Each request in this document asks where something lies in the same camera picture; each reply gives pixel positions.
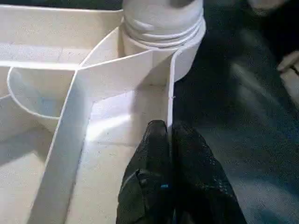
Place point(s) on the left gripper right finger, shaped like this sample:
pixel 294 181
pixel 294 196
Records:
pixel 203 186

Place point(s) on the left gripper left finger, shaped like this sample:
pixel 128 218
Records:
pixel 149 182

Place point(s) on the white plastic table top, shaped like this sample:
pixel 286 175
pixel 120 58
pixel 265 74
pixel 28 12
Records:
pixel 46 116

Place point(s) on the white plastic table leg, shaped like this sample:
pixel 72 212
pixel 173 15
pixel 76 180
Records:
pixel 161 21

